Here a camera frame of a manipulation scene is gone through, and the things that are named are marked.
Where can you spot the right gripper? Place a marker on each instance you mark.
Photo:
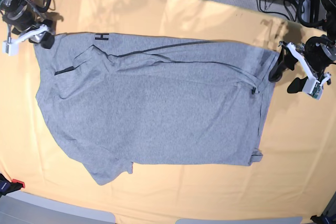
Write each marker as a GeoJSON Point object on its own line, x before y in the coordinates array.
{"type": "Point", "coordinates": [39, 33]}

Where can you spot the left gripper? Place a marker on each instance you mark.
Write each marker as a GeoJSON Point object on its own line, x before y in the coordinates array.
{"type": "Point", "coordinates": [317, 52]}

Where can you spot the grey t-shirt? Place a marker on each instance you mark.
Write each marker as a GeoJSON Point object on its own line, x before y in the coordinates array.
{"type": "Point", "coordinates": [113, 100]}

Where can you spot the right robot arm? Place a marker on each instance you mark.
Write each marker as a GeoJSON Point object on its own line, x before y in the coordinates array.
{"type": "Point", "coordinates": [26, 20]}

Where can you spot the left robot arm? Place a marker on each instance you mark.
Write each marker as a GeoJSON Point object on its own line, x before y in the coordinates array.
{"type": "Point", "coordinates": [316, 14]}

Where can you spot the black clamp right corner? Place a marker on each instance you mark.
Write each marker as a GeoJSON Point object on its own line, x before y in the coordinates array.
{"type": "Point", "coordinates": [322, 219]}

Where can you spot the red and black clamp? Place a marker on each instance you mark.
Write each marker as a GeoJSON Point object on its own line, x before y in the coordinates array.
{"type": "Point", "coordinates": [7, 186]}

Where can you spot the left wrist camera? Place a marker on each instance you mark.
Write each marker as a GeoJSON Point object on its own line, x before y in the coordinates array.
{"type": "Point", "coordinates": [313, 88]}

